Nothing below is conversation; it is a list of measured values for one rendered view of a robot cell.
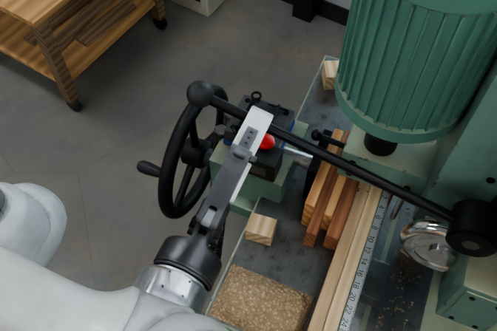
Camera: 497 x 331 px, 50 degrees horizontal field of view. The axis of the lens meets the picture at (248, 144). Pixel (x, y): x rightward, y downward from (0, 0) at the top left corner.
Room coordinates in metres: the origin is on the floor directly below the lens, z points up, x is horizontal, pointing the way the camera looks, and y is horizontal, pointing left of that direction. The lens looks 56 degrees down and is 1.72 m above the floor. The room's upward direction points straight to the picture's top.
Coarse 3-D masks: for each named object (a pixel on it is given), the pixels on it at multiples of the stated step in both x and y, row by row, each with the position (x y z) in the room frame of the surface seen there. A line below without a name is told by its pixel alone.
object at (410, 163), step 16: (352, 128) 0.50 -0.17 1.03; (352, 144) 0.47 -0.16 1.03; (400, 144) 0.47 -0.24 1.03; (416, 144) 0.47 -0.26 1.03; (432, 144) 0.47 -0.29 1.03; (352, 160) 0.44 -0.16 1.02; (368, 160) 0.44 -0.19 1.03; (384, 160) 0.44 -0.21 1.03; (400, 160) 0.44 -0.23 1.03; (416, 160) 0.44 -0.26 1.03; (432, 160) 0.44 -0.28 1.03; (352, 176) 0.44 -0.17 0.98; (384, 176) 0.42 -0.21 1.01; (400, 176) 0.42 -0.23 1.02; (416, 176) 0.41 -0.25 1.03; (416, 192) 0.40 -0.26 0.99
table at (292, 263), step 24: (312, 96) 0.67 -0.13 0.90; (312, 120) 0.61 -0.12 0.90; (336, 120) 0.61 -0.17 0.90; (288, 192) 0.45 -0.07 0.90; (288, 216) 0.41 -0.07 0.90; (240, 240) 0.36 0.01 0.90; (288, 240) 0.36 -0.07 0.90; (240, 264) 0.32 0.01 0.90; (264, 264) 0.32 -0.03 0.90; (288, 264) 0.32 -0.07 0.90; (312, 264) 0.32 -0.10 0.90; (216, 288) 0.28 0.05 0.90; (312, 288) 0.28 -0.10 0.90; (312, 312) 0.24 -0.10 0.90
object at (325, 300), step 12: (348, 216) 0.39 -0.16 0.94; (348, 228) 0.37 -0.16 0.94; (348, 240) 0.34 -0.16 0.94; (336, 252) 0.32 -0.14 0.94; (336, 264) 0.31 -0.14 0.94; (336, 276) 0.29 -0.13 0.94; (324, 288) 0.27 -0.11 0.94; (336, 288) 0.27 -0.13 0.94; (324, 300) 0.25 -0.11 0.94; (324, 312) 0.23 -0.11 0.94; (312, 324) 0.21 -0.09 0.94
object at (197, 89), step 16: (192, 96) 0.41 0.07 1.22; (208, 96) 0.42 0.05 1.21; (240, 112) 0.40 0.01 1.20; (272, 128) 0.39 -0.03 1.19; (304, 144) 0.37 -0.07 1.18; (336, 160) 0.35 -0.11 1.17; (368, 176) 0.33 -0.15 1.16; (400, 192) 0.32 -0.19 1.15; (432, 208) 0.30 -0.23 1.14; (464, 208) 0.30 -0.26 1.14; (480, 208) 0.29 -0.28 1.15; (496, 208) 0.30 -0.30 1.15; (448, 224) 0.29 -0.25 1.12; (464, 224) 0.28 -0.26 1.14; (480, 224) 0.27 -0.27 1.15; (496, 224) 0.28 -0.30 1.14; (448, 240) 0.27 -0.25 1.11; (464, 240) 0.26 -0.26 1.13; (480, 240) 0.26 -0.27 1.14; (496, 240) 0.26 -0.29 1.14; (480, 256) 0.25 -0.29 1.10
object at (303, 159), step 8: (328, 136) 0.51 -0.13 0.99; (320, 144) 0.49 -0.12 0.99; (328, 144) 0.51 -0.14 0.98; (288, 152) 0.50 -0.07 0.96; (296, 152) 0.50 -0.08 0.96; (304, 152) 0.50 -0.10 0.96; (296, 160) 0.48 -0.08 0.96; (304, 160) 0.48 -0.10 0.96; (312, 160) 0.46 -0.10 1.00; (320, 160) 0.46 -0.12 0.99; (312, 168) 0.44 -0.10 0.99; (312, 176) 0.44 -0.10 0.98; (312, 184) 0.44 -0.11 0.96; (304, 192) 0.44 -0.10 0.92
